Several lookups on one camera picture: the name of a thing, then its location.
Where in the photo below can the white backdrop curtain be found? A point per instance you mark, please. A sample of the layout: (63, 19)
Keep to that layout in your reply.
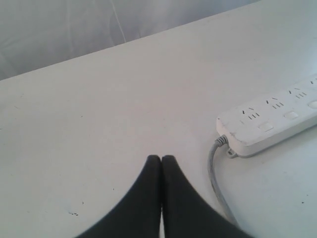
(39, 33)

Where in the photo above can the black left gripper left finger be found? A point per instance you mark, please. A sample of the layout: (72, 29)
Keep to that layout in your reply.
(138, 213)

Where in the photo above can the white five-outlet power strip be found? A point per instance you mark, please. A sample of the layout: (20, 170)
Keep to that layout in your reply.
(269, 119)

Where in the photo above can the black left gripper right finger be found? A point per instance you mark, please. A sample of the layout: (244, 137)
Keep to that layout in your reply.
(185, 213)

